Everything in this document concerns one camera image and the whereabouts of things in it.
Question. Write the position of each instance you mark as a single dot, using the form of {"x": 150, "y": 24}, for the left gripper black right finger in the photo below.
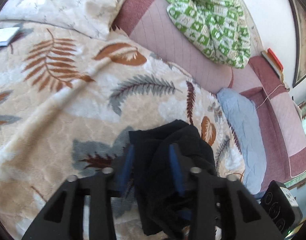
{"x": 218, "y": 204}

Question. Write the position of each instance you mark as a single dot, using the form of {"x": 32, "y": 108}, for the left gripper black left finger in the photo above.
{"x": 62, "y": 215}

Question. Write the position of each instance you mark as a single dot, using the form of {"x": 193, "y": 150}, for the black pants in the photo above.
{"x": 159, "y": 180}

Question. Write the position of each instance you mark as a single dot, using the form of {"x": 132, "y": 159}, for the black device with buttons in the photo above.
{"x": 281, "y": 207}

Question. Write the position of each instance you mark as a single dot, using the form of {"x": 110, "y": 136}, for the light blue pillow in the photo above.
{"x": 242, "y": 116}

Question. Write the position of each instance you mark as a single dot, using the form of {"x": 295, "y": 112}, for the leaf pattern fleece blanket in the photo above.
{"x": 68, "y": 102}

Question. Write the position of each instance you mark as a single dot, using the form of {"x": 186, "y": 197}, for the red book stack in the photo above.
{"x": 271, "y": 58}

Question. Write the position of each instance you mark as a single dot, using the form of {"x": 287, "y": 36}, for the white booklet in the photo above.
{"x": 7, "y": 34}

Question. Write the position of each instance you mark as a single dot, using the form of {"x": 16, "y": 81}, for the green white patterned quilt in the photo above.
{"x": 217, "y": 28}

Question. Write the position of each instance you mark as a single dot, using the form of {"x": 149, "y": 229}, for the white floral pillow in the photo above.
{"x": 92, "y": 18}

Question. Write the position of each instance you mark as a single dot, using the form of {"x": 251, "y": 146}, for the framed wall painting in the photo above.
{"x": 299, "y": 17}

